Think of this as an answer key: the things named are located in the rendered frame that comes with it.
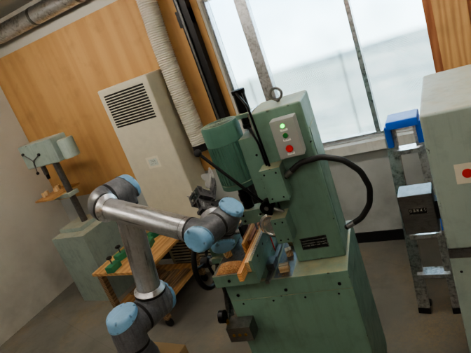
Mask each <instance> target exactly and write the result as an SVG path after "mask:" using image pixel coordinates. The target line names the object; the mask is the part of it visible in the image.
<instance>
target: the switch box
mask: <svg viewBox="0 0 471 353"><path fill-rule="evenodd" d="M281 123H284V124H285V127H284V128H281V127H280V124H281ZM269 125H270V127H271V131H272V133H273V137H274V140H275V144H276V146H277V149H278V153H279V155H280V159H281V160H282V159H285V158H291V157H294V156H298V155H303V154H305V152H306V146H305V143H304V140H303V137H302V133H301V130H300V127H299V123H298V120H297V117H296V114H295V113H291V114H288V115H285V116H281V117H278V118H273V119H272V120H271V121H270V123H269ZM285 128H287V129H288V130H286V131H283V132H281V131H280V130H282V129H285ZM284 132H286V133H288V135H289V136H288V138H283V136H282V134H283V133H284ZM289 138H290V139H291V140H289V141H283V139H289ZM287 145H291V146H293V151H292V152H295V154H291V155H288V153H289V152H287V151H286V146H287Z"/></svg>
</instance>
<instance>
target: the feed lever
mask: <svg viewBox="0 0 471 353"><path fill-rule="evenodd" d="M193 154H194V155H195V157H201V158H202V159H203V160H204V161H206V162H207V163H209V164H210V165H211V166H213V167H214V168H215V169H217V170H218V171H219V172H221V173H222V174H223V175H224V176H225V177H227V178H228V179H230V180H231V181H232V182H233V183H235V184H236V185H238V186H239V187H241V188H242V189H243V190H244V191H246V192H247V193H248V194H250V195H251V196H252V197H253V198H255V199H256V200H258V201H259V202H260V203H261V205H260V210H261V212H262V213H263V214H271V213H272V212H273V210H275V211H277V212H281V213H283V212H285V211H284V209H281V208H278V207H275V203H269V201H268V198H265V199H263V200H262V199H260V198H259V197H257V196H256V195H255V194H254V193H252V192H251V191H249V190H248V189H247V188H246V187H244V186H243V185H242V184H240V183H239V182H238V181H236V180H235V179H234V178H233V177H231V176H230V175H228V174H227V173H225V171H224V170H222V169H221V168H219V167H218V166H216V165H215V164H214V163H213V162H211V161H210V160H208V159H207V158H206V157H205V156H203V155H202V152H201V150H199V149H196V150H195V151H194V152H193Z"/></svg>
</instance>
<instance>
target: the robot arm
mask: <svg viewBox="0 0 471 353"><path fill-rule="evenodd" d="M201 178H202V179H203V180H204V181H205V186H206V188H209V189H210V191H208V190H206V189H203V188H202V186H197V187H196V188H195V190H194V191H193V192H192V193H191V195H190V196H187V197H188V198H189V201H190V203H191V206H192V207H195V208H198V209H199V210H198V211H197V214H198V215H200V219H199V218H196V217H189V216H184V215H181V214H176V213H172V212H167V211H164V210H161V209H155V208H152V207H147V206H144V205H139V203H138V199H137V197H138V196H139V195H140V193H141V188H140V186H139V184H138V182H137V181H136V180H135V179H134V178H133V177H131V176H130V175H127V174H123V175H120V176H117V177H116V178H115V179H112V180H111V181H108V182H106V183H105V184H103V185H101V186H98V187H97V188H96V189H95V190H94V191H93V192H92V193H91V194H90V196H89V198H88V211H89V212H90V214H91V216H92V217H93V218H94V219H96V220H98V221H101V222H105V223H106V222H110V221H115V222H116V223H117V226H118V229H119V233H120V235H121V239H122V242H123V246H124V249H125V252H126V255H127V258H128V262H129V264H130V269H131V271H132V276H133V278H134V281H135V285H136V288H135V290H134V296H135V301H134V302H127V303H126V304H125V303H122V304H120V305H118V306H116V307H115V308H114V309H113V310H112V311H111V312H110V313H109V314H108V315H107V318H106V325H107V330H108V332H109V334H110V336H111V339H112V340H113V343H114V345H115V348H116V350H117V352H118V353H160V351H159V348H158V346H157V345H156V344H155V343H154V342H153V341H152V340H151V339H150V338H149V335H148V332H149V331H150V330H151V329H152V328H153V327H154V326H155V325H156V324H157V323H158V322H159V321H160V320H161V319H162V318H163V317H164V316H165V315H167V314H168V313H169V312H170V311H171V310H172V308H173V307H174V306H175V305H176V301H177V299H176V295H175V292H174V291H173V289H172V287H171V286H168V284H167V283H166V282H164V281H163V280H161V279H159V277H158V273H157V269H156V265H155V263H154V259H153V255H152V252H151V247H150V244H149V240H148V237H147V234H146V230H147V231H149V232H153V233H157V234H159V235H164V236H166V237H171V238H174V239H176V240H181V241H184V242H185V243H186V245H187V247H188V248H189V249H191V250H192V251H194V252H197V253H202V252H204V251H206V250H208V249H210V248H211V250H212V251H213V252H214V253H216V254H223V253H226V252H228V251H230V250H232V248H234V246H235V244H236V243H235V240H234V239H233V236H234V233H235V231H236V228H237V227H238V224H239V222H240V219H241V217H242V216H243V212H244V207H243V205H242V204H241V202H239V201H238V200H236V199H235V198H228V197H225V198H222V199H220V200H217V201H215V200H216V190H217V185H216V181H215V178H214V175H213V172H212V170H211V168H210V167H208V174H201Z"/></svg>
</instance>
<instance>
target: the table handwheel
mask: <svg viewBox="0 0 471 353"><path fill-rule="evenodd" d="M196 254H197V252H194V251H192V250H191V267H192V271H193V275H194V277H195V279H196V281H197V283H198V285H199V286H200V287H201V288H202V289H204V290H206V291H211V290H213V289H214V288H215V283H214V281H213V282H212V283H211V284H210V285H206V284H205V283H204V282H203V280H202V279H201V277H200V274H199V270H200V269H201V268H203V269H204V268H208V269H209V271H210V272H211V273H212V276H213V275H214V271H213V269H212V268H211V267H212V265H215V264H212V261H211V259H212V258H211V257H210V256H208V250H206V251H205V257H202V258H201V260H200V265H199V266H197V260H196Z"/></svg>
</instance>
